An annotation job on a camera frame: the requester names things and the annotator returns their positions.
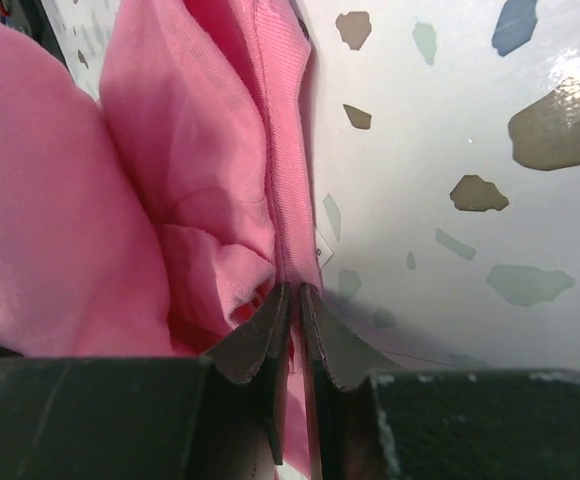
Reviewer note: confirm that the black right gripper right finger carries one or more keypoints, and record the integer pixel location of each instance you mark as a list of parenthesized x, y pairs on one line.
[(350, 402)]

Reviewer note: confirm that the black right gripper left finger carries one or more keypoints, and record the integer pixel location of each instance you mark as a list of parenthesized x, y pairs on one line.
[(255, 356)]

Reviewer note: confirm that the pink t shirt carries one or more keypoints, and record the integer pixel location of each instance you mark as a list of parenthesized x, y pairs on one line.
[(138, 229)]

